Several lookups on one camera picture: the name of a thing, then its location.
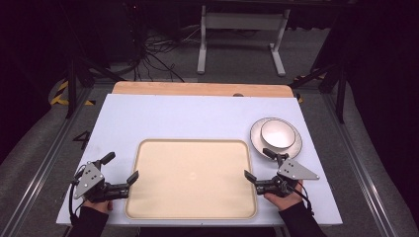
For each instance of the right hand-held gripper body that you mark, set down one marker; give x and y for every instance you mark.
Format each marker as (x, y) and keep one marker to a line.
(294, 172)

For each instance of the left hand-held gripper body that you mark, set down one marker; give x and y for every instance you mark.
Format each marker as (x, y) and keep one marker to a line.
(88, 179)

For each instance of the person's left hand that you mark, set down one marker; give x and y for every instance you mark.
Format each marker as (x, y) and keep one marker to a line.
(99, 206)

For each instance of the person's right hand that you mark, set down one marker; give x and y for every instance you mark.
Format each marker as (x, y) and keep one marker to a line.
(284, 201)

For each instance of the white bowl with dark rim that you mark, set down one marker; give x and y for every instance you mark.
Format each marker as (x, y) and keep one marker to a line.
(278, 133)

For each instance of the white plate with dark rim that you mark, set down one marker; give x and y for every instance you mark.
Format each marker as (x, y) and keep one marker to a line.
(296, 144)

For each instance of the beige plastic tray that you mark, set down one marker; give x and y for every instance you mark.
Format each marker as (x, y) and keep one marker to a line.
(191, 179)

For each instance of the yellow and black floor tape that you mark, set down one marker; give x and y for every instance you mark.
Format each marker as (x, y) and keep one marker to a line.
(61, 95)

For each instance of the white board sheet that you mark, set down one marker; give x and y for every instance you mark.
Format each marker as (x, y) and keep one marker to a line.
(184, 118)

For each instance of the black tripod stand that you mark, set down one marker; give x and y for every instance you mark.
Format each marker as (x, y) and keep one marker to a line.
(341, 92)
(71, 85)

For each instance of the wooden table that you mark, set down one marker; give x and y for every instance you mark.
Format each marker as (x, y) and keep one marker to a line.
(197, 89)

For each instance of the aluminium floor rail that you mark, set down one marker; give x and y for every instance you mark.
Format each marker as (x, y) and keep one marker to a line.
(355, 164)
(42, 168)

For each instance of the white metal stand frame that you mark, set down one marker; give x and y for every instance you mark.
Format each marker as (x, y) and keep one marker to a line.
(242, 21)

